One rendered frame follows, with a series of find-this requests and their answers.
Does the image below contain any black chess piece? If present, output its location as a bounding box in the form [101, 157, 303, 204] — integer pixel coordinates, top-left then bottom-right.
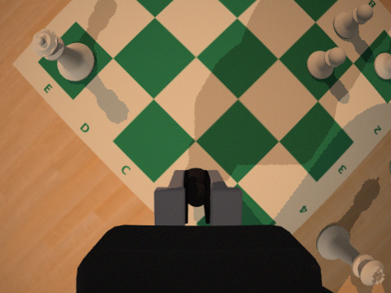
[188, 168, 205, 207]

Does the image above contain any white pawn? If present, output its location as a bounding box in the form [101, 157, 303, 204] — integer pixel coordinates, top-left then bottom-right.
[373, 53, 391, 80]
[306, 47, 346, 79]
[333, 4, 373, 39]

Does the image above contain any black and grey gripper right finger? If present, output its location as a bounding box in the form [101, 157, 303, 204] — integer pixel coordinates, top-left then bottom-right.
[204, 170, 243, 225]

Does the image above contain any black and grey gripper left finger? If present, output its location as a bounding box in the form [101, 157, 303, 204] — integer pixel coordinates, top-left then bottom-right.
[154, 170, 188, 225]

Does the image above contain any green and cream chessboard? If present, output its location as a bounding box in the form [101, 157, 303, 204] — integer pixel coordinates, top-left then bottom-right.
[13, 0, 391, 234]

